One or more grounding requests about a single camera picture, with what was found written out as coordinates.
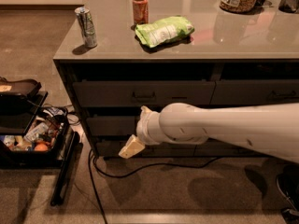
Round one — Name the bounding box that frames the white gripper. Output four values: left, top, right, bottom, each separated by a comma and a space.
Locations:
119, 105, 161, 159

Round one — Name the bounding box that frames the drawer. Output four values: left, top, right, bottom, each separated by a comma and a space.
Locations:
73, 81, 215, 107
194, 139, 265, 158
210, 80, 299, 105
96, 140, 195, 158
86, 116, 135, 136

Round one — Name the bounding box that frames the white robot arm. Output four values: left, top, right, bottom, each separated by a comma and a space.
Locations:
119, 103, 299, 163

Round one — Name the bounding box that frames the dark grey drawer cabinet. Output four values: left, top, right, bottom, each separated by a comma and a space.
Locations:
54, 0, 299, 156

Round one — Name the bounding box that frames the green chip bag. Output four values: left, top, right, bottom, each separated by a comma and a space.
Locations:
135, 16, 194, 49

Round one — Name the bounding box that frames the black bin with items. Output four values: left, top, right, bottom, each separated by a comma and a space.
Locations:
0, 107, 69, 166

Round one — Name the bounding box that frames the orange fruit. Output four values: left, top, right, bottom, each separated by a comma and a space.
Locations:
35, 144, 49, 151

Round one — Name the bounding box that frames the black floor bar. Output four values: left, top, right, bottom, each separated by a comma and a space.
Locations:
50, 132, 79, 206

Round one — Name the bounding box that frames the black case lid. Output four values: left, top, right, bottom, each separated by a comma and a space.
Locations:
0, 77, 41, 99

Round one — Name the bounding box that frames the silver tall can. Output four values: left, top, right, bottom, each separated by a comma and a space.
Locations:
75, 7, 97, 49

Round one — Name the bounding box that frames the orange soda can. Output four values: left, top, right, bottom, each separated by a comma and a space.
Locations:
132, 0, 149, 25

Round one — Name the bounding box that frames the black sneaker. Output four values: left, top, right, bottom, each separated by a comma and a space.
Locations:
276, 174, 299, 224

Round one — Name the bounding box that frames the dark glass object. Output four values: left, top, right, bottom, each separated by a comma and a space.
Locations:
278, 0, 299, 13

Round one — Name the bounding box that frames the black floor cable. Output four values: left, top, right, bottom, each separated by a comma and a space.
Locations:
87, 148, 222, 224

